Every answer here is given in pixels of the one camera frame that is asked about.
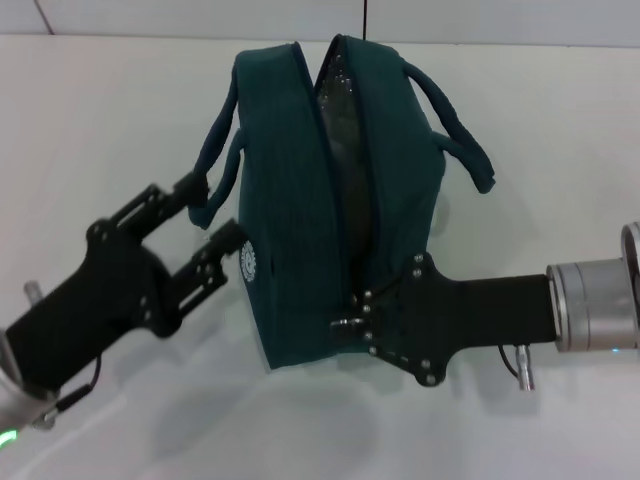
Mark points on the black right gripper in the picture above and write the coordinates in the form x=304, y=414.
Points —
x=475, y=315

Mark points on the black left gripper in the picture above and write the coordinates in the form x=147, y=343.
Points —
x=100, y=300

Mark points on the dark teal fabric bag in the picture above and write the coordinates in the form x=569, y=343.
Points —
x=285, y=200

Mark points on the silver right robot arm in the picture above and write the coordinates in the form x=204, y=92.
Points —
x=595, y=310

